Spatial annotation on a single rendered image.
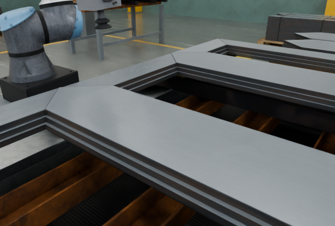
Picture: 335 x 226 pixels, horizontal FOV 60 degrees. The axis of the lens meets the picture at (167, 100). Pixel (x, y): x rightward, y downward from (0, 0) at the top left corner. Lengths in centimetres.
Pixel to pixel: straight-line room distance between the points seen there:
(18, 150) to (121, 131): 41
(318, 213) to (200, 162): 16
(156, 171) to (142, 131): 10
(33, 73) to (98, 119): 56
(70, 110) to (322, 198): 46
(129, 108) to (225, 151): 23
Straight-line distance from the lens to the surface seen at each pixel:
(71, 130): 57
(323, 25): 489
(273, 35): 507
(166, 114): 57
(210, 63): 91
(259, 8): 809
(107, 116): 57
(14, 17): 107
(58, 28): 109
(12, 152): 86
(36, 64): 109
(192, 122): 54
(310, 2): 772
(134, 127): 52
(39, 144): 86
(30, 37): 108
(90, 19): 611
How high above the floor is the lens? 110
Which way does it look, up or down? 23 degrees down
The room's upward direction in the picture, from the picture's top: straight up
